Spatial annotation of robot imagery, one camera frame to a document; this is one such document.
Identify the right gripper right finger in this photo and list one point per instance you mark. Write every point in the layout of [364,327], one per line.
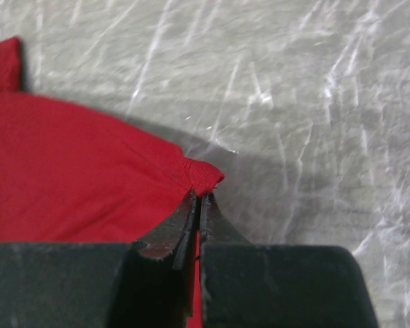
[251,285]

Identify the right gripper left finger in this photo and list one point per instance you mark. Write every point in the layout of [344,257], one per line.
[144,283]

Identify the red t shirt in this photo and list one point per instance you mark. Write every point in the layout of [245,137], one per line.
[69,173]

